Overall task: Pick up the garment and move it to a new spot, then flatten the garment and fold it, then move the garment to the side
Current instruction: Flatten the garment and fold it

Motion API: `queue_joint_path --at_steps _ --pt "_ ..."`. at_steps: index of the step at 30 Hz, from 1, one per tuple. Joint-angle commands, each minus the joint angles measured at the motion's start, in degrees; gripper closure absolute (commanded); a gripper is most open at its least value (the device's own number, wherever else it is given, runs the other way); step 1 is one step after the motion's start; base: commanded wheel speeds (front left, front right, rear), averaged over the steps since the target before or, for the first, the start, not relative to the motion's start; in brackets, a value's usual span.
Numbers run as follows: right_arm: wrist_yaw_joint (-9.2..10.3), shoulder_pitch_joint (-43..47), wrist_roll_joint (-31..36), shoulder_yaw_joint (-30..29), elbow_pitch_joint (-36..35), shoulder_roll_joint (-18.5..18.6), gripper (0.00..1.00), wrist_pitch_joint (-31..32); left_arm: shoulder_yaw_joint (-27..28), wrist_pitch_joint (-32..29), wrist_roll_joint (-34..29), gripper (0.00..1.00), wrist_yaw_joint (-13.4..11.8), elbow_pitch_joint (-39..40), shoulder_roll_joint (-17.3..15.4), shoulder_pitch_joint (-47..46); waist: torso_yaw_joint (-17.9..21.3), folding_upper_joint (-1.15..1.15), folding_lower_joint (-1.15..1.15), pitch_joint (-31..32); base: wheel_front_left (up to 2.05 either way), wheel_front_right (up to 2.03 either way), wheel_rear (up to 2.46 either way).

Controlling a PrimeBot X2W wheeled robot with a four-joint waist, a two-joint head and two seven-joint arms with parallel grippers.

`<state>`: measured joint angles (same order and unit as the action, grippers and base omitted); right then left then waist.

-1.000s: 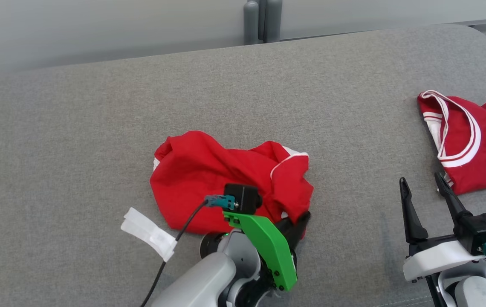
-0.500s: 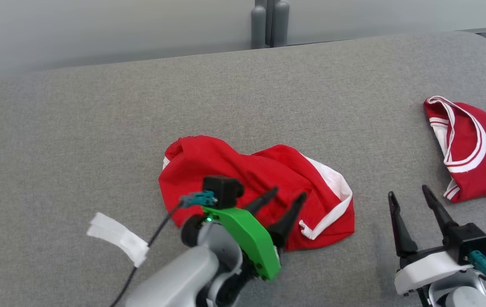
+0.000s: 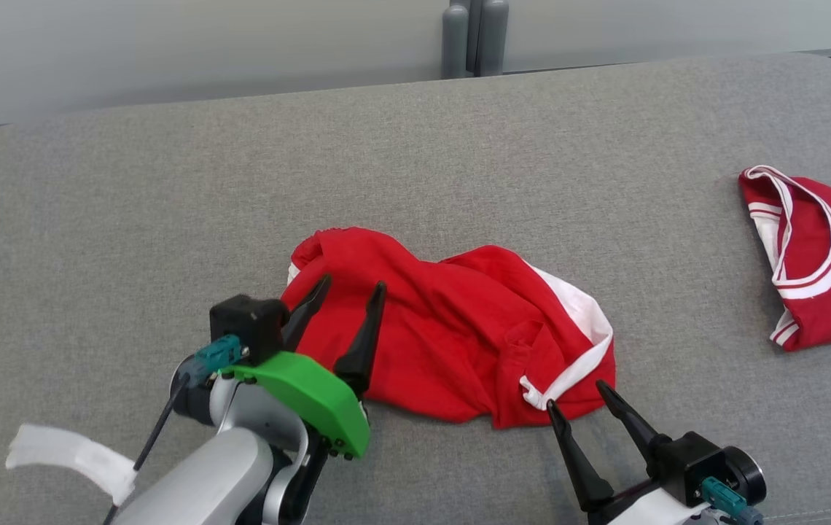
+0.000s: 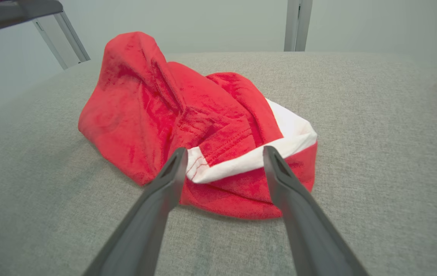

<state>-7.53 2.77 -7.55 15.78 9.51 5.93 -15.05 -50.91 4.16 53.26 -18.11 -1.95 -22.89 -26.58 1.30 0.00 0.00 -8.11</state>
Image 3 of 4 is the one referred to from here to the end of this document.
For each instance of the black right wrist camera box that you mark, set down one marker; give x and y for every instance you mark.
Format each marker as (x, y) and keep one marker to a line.
(700, 459)

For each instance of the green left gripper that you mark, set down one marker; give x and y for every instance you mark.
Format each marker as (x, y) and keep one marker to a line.
(313, 397)

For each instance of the red shorts white stripes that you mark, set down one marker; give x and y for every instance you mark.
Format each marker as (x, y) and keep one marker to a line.
(445, 328)

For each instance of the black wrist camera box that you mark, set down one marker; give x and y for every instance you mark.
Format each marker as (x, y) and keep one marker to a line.
(248, 324)
(700, 459)

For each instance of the white tape strip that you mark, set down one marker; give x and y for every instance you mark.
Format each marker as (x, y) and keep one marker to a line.
(73, 452)

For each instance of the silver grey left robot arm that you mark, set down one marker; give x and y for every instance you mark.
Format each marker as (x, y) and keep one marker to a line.
(219, 474)

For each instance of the grey fabric sofa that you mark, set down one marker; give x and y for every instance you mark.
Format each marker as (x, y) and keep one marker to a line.
(313, 160)

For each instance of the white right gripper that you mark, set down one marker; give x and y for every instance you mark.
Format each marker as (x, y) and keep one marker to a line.
(649, 510)

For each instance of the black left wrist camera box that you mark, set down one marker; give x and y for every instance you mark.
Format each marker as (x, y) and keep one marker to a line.
(248, 324)

